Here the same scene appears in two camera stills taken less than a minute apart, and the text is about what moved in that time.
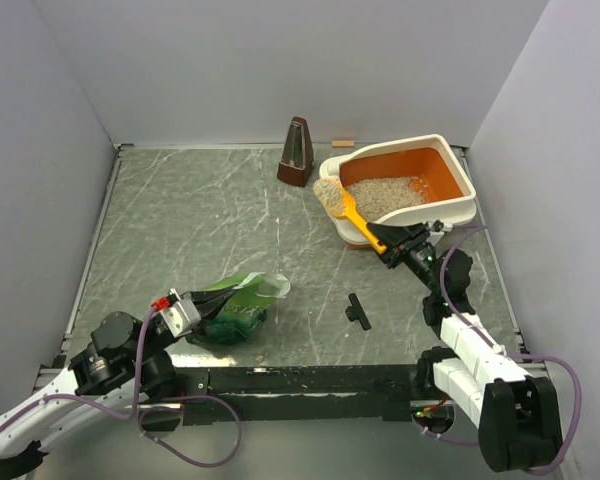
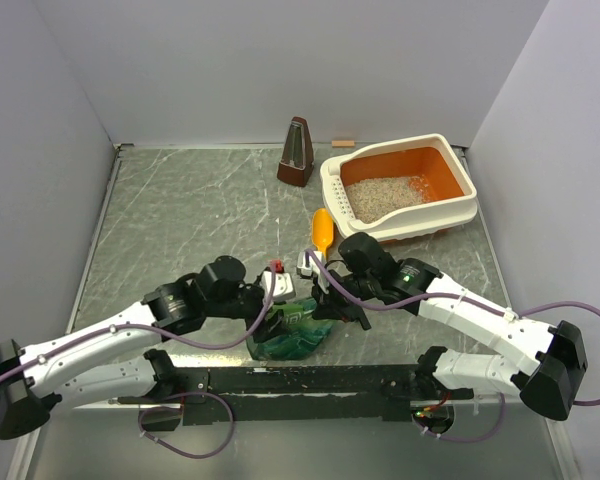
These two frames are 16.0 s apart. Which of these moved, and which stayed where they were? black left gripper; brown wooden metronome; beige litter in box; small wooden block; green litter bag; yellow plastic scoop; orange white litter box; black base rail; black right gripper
Moved: yellow plastic scoop; green litter bag; black right gripper; black left gripper
Stayed: brown wooden metronome; black base rail; small wooden block; orange white litter box; beige litter in box
